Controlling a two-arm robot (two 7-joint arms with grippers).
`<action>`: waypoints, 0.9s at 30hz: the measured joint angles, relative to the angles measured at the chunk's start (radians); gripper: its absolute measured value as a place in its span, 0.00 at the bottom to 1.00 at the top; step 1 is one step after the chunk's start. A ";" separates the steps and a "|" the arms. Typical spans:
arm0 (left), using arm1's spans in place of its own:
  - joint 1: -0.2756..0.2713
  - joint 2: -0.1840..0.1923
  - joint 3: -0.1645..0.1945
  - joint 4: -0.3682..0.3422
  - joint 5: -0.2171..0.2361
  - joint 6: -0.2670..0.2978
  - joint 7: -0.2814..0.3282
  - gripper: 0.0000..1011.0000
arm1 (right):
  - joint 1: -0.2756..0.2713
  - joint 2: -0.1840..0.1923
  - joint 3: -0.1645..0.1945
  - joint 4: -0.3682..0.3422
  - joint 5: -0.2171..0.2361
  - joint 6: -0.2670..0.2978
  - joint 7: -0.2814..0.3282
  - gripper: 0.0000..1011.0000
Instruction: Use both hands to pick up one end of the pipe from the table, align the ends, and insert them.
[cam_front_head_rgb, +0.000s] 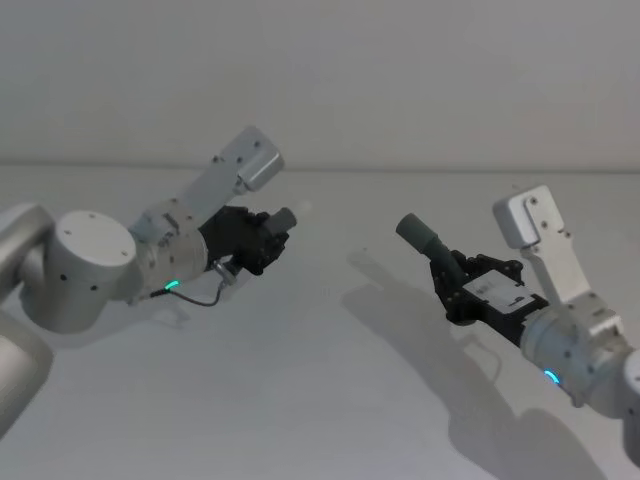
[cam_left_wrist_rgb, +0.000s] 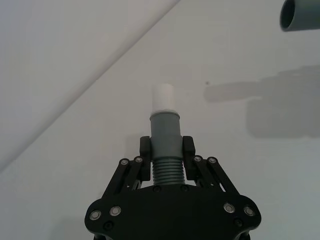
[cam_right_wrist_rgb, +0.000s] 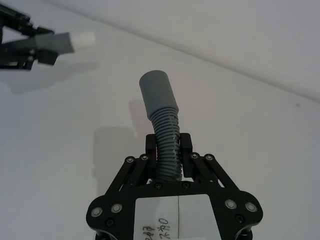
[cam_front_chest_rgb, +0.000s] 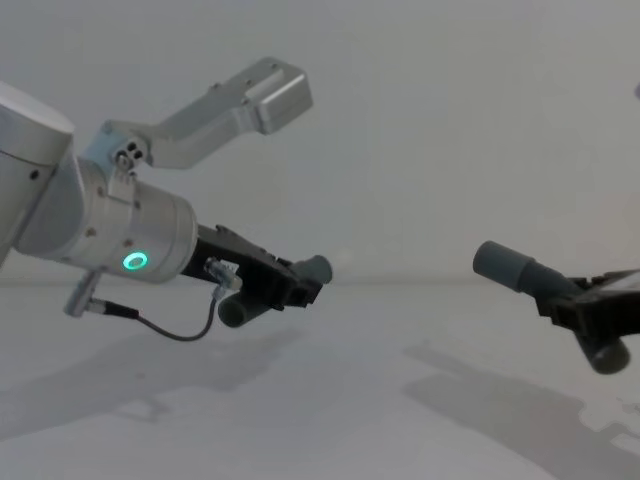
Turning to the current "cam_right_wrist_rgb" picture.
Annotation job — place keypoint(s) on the grey tube with white tip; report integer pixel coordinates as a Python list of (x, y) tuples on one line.
[(60, 43)]

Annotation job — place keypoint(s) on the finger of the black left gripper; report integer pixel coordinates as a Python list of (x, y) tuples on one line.
[(23, 21), (37, 57)]

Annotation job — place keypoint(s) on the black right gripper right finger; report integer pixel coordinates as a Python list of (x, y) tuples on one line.
[(203, 170)]

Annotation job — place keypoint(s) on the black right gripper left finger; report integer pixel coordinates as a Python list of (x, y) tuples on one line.
[(136, 172)]

